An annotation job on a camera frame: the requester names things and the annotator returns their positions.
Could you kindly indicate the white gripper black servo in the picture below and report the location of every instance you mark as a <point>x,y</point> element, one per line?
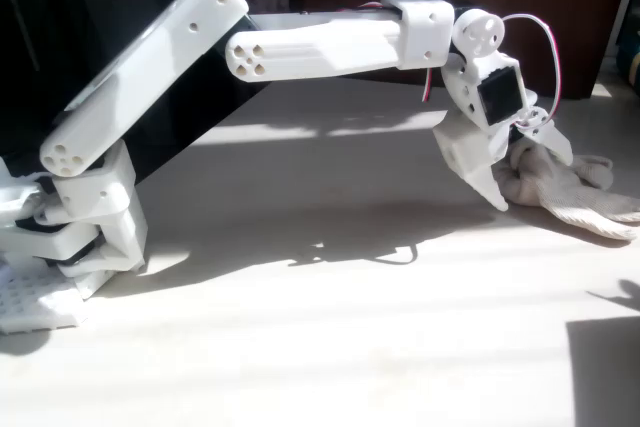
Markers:
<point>462,154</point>

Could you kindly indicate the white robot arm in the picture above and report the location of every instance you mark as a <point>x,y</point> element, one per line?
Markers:
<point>150,62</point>

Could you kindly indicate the white perforated base plate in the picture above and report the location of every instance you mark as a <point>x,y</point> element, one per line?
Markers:
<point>30,302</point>

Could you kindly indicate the white vertical frame strip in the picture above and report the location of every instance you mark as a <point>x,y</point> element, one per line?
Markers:
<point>620,12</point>

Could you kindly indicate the dark teal object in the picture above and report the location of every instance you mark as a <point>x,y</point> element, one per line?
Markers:
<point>631,59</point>

